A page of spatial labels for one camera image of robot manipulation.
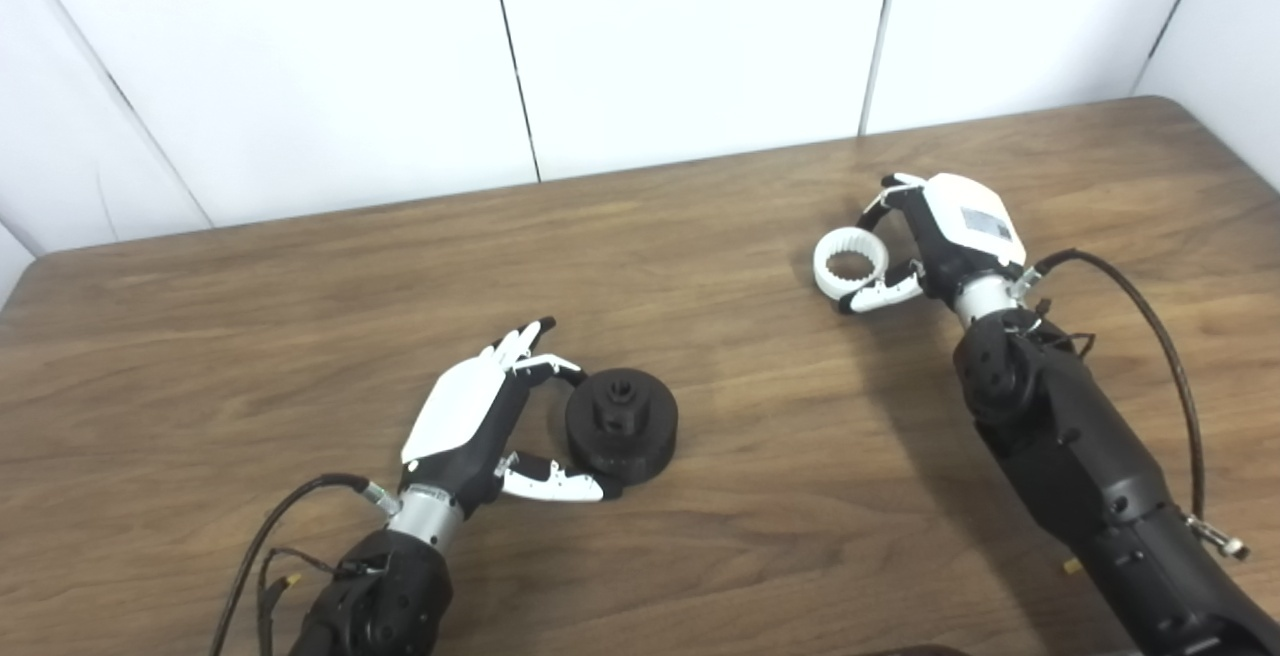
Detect round black plastic part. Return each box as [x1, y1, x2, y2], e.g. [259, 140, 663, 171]
[565, 368, 680, 486]

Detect thin left arm wires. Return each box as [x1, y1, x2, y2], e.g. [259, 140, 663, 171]
[256, 547, 389, 656]

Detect thin right arm wires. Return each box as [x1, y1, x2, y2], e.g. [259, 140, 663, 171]
[1004, 300, 1097, 359]

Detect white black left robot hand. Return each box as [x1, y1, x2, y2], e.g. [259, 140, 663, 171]
[400, 316, 623, 513]

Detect thin arm wires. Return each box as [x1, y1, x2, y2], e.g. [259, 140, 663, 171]
[256, 547, 389, 656]
[1004, 300, 1097, 359]

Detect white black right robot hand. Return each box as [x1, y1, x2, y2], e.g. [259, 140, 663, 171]
[838, 172, 1029, 315]

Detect white plastic ring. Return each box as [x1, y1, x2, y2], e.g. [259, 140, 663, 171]
[813, 226, 892, 303]

